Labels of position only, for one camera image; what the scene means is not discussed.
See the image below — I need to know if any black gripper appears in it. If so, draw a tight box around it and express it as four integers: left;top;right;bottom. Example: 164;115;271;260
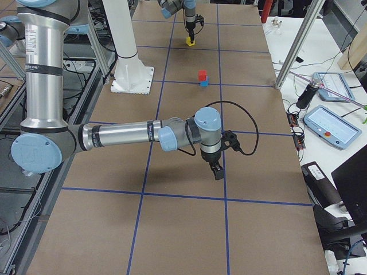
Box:
183;14;205;42
200;131;243;180

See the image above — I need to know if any yellow wooden block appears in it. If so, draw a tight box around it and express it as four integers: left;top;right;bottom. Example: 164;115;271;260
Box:
186;37;196;46

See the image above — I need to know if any red wooden block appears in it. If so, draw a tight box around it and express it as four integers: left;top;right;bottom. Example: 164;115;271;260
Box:
198;70;208;82

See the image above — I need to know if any blue wooden block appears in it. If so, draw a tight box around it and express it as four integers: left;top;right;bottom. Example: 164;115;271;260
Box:
200;76;209;87

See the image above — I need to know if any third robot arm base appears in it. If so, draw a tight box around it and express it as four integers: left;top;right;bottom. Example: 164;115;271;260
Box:
1;15;26;57

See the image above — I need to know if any red fire extinguisher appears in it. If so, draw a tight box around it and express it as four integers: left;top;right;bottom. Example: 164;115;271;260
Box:
261;0;273;23

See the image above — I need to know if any black cylinder device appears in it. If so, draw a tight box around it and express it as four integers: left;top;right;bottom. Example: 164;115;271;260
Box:
296;81;319;109

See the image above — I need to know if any near teach pendant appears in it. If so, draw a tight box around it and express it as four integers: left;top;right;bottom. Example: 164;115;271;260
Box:
303;105;362;150

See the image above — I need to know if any teach pendant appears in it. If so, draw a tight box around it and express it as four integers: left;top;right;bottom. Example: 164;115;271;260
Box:
303;105;362;150
313;72;355;103

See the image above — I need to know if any black monitor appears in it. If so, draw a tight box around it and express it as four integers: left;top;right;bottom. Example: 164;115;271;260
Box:
331;146;366;224

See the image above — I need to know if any far teach pendant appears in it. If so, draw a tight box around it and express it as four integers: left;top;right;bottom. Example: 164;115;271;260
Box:
313;72;355;103

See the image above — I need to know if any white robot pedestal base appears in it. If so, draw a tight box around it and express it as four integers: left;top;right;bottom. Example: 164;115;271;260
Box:
104;1;154;95

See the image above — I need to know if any aluminium frame post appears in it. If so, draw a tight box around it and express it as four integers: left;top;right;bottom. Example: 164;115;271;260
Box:
274;0;325;90

